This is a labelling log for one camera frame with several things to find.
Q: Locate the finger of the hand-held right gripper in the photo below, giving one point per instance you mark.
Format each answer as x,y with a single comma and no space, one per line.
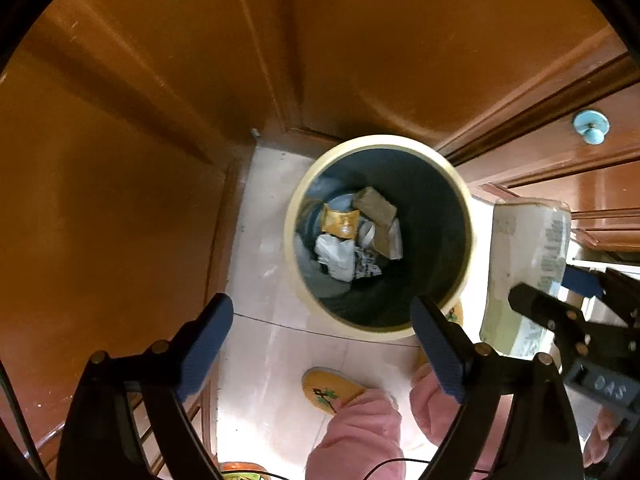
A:
582,280
545,310

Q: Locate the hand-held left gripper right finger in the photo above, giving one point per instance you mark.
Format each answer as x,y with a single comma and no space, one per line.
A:
440,350

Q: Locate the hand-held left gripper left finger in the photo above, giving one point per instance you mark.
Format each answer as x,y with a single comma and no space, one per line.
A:
205,345

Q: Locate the pale green plastic bottle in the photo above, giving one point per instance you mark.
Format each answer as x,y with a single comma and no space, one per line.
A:
525,260

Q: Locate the black white patterned wrapper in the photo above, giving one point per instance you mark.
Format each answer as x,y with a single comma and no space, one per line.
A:
367,262

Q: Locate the cream trash bin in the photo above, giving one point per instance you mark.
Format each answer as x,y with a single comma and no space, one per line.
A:
425,220

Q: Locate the white tissue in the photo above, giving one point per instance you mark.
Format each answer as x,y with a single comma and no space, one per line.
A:
335,255

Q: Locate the brown grain packet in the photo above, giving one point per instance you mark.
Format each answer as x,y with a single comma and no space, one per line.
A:
380,210

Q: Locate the yellow snack packet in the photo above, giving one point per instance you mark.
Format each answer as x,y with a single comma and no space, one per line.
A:
340,221

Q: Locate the person's right hand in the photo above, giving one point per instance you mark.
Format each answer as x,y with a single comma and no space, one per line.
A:
605,435

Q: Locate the person's right leg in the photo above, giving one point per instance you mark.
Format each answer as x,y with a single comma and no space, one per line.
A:
430,415

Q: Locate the person's leg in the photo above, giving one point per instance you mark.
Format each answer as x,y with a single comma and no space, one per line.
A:
360,440
430,415

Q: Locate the person's left leg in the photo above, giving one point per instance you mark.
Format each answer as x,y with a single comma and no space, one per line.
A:
360,440

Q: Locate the orange round object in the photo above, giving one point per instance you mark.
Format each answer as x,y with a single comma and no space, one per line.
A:
240,470

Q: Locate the teal cabinet knob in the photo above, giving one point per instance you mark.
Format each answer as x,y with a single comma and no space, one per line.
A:
591,127

